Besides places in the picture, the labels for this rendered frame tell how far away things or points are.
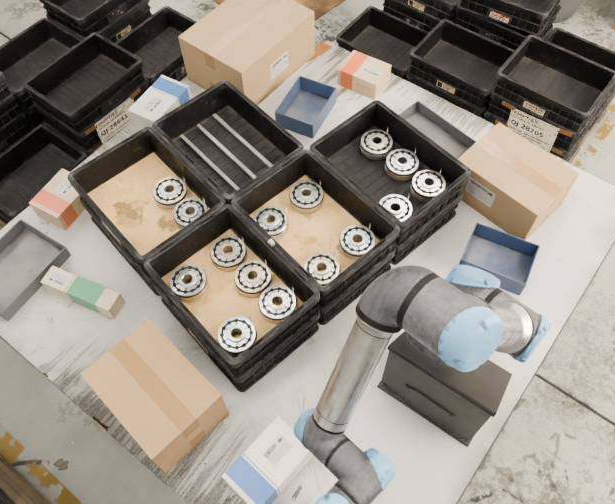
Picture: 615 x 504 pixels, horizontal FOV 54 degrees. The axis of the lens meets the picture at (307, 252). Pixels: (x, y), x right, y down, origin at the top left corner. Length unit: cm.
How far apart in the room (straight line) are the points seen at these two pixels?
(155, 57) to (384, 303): 220
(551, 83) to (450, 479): 177
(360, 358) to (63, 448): 163
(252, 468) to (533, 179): 117
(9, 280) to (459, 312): 146
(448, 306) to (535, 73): 195
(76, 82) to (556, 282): 208
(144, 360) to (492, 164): 118
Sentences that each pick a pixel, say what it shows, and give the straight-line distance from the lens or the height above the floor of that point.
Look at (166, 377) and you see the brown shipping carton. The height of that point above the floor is 86.
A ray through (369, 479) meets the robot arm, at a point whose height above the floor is 110.
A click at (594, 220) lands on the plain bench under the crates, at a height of 70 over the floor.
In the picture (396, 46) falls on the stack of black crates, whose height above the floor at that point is 27.
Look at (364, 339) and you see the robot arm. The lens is 116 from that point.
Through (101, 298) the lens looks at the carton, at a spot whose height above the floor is 76.
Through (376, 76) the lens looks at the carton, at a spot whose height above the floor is 77.
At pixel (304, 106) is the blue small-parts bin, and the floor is 70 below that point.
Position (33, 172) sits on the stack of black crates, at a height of 27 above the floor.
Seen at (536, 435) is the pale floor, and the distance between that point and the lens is 256.
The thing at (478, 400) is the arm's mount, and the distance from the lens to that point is 148.
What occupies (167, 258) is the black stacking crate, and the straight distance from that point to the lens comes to 173.
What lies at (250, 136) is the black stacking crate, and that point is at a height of 83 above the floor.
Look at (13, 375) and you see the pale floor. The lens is 277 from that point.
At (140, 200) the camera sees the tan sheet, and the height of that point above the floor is 83.
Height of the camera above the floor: 235
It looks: 59 degrees down
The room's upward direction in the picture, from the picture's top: 2 degrees counter-clockwise
